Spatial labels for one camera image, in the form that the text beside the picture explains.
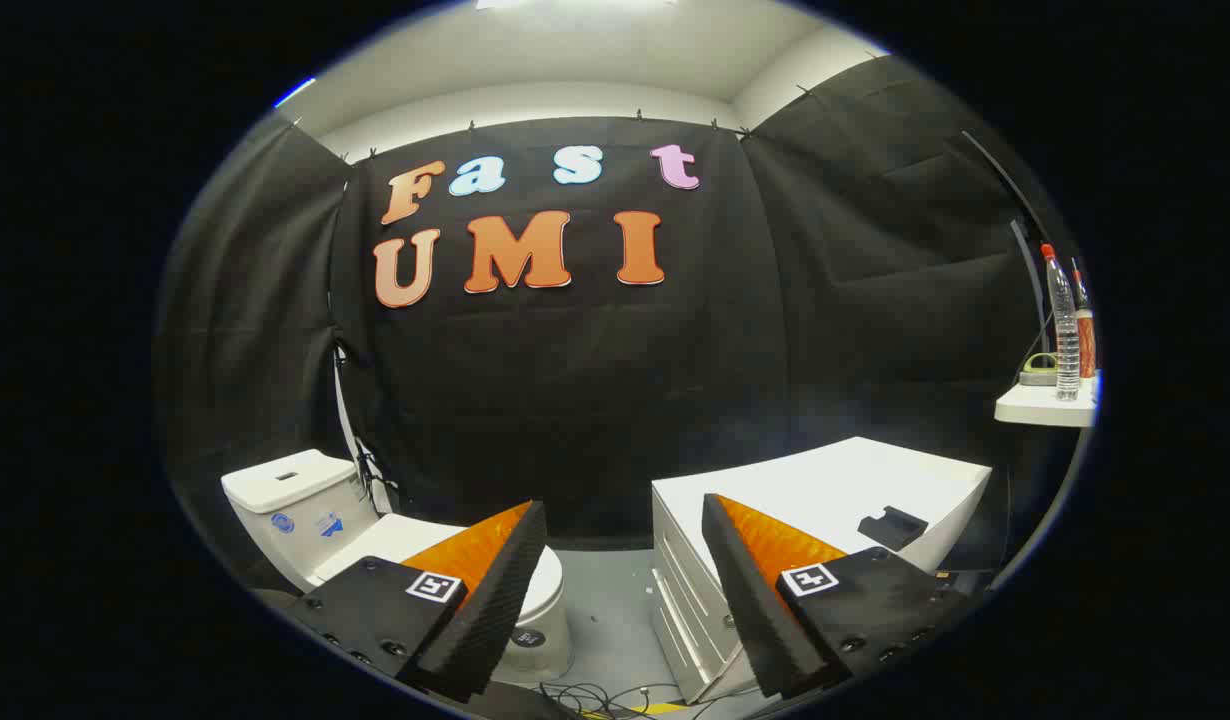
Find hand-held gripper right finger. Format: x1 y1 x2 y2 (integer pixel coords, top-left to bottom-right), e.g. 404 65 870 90
702 493 996 701

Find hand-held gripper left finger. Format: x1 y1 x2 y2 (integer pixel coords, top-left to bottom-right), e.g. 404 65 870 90
280 500 549 704

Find white toilet lid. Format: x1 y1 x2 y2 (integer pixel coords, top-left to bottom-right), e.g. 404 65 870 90
315 513 568 646

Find white ceramic toilet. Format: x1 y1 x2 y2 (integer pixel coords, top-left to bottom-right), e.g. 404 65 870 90
222 449 574 686

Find white drawer cabinet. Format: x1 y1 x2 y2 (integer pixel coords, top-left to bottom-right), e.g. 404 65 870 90
651 436 993 704

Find yellow floor tape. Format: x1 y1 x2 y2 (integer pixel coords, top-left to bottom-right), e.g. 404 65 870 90
585 700 688 719

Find black light stand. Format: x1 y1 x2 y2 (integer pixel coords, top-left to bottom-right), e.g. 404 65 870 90
330 335 404 513

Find black backdrop cloth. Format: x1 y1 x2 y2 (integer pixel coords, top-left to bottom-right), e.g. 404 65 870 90
155 55 1076 601

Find white shelf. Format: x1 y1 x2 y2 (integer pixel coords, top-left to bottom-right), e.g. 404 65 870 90
994 372 1101 429

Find clear plastic water bottle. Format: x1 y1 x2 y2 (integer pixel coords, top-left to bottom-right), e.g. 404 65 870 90
1040 243 1081 403

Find red label bottle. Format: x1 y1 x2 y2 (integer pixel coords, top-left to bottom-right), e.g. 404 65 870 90
1071 258 1096 381

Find grey metal pole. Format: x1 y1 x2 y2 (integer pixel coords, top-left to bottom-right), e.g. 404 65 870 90
1010 220 1048 353

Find black floor cables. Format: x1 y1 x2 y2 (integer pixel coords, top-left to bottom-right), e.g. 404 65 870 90
535 680 701 720

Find small black bracket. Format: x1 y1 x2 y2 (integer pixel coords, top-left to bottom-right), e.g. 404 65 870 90
858 506 929 552

